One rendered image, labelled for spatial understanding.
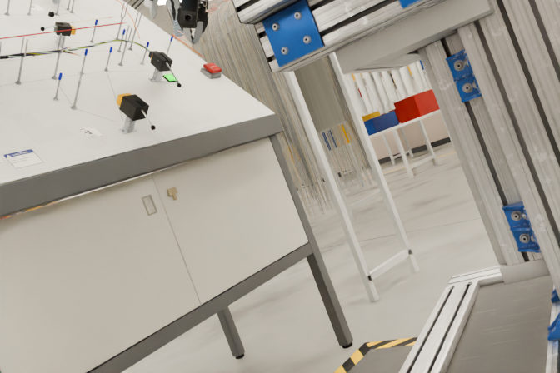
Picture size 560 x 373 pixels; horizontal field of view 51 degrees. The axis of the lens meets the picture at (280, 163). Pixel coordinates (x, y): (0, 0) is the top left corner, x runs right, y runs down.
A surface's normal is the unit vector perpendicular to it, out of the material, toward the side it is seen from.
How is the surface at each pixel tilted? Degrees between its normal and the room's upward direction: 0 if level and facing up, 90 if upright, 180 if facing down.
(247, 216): 90
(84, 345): 90
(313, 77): 90
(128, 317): 90
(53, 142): 52
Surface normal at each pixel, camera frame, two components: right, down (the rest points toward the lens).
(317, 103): -0.70, 0.26
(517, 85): -0.44, 0.16
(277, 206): 0.73, -0.28
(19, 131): 0.36, -0.80
